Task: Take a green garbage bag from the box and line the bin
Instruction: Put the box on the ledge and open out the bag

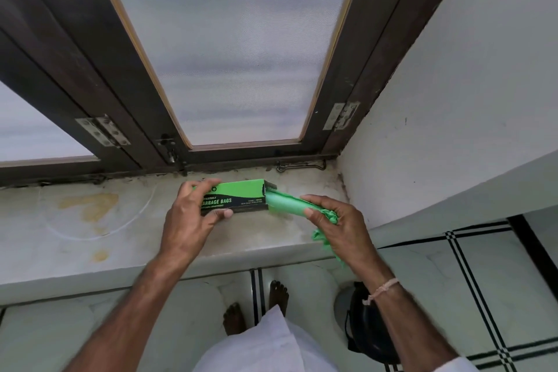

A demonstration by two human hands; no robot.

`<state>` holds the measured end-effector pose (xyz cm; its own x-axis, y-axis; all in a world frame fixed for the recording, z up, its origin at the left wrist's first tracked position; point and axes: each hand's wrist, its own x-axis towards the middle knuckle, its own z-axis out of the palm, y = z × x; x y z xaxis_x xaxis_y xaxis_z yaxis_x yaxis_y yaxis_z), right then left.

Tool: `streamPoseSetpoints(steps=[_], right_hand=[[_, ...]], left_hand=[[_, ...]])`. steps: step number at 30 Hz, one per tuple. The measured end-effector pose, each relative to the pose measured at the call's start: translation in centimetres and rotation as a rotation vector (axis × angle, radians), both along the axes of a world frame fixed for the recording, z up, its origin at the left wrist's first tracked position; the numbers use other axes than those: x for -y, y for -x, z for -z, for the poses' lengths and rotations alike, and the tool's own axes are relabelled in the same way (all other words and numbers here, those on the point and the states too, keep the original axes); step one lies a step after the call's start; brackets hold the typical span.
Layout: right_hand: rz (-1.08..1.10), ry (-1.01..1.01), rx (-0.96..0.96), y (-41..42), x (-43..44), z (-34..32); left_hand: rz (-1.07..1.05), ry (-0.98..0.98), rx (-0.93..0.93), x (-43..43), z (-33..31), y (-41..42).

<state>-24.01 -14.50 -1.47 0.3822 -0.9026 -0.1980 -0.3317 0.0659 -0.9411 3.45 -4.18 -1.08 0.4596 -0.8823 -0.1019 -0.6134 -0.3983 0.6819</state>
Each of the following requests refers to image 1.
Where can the person's left forearm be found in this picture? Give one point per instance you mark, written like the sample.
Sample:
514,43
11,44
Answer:
131,315

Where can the person's right hand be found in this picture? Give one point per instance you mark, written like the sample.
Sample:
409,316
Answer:
353,241

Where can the black pedal trash bin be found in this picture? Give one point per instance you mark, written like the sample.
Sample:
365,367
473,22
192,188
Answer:
370,332

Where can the person's foot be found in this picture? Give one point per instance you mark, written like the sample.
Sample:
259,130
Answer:
234,319
279,297

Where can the green plastic garbage bag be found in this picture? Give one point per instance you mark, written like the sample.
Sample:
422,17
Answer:
331,215

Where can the person's left hand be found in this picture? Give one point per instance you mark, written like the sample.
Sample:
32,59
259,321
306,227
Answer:
183,228

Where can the frosted glass window pane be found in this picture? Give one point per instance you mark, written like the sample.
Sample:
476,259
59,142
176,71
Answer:
35,136
235,58

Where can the roll of green bags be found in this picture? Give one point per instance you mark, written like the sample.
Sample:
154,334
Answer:
285,205

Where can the green garbage bag box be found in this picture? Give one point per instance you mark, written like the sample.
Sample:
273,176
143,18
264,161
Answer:
244,193

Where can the black metal window stay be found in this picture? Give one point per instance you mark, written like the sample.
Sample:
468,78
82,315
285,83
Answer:
301,165

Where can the person's right forearm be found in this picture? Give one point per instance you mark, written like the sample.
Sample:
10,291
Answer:
410,323

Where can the black window bolt latch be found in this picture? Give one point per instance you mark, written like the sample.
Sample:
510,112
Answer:
170,151

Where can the person's left foot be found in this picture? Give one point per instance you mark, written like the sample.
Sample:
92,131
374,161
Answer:
234,319

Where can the dark wooden window frame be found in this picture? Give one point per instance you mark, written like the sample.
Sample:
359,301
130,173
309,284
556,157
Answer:
87,58

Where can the white marble window sill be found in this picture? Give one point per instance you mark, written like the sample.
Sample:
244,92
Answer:
65,245

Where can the pink thread wrist band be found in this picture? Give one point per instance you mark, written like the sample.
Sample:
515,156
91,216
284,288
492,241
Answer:
381,291

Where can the person's right foot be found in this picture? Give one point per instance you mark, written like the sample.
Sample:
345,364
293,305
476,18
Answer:
279,297

